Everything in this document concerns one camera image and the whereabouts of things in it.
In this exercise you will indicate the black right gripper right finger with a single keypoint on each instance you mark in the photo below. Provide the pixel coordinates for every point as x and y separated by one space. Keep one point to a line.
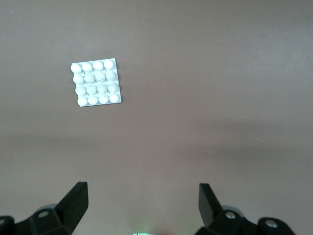
210 210

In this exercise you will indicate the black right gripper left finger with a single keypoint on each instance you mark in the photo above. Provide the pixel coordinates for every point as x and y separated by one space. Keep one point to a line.
71 210

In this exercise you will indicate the white studded base plate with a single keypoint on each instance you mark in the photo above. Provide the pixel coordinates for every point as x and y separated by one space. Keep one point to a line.
96 83

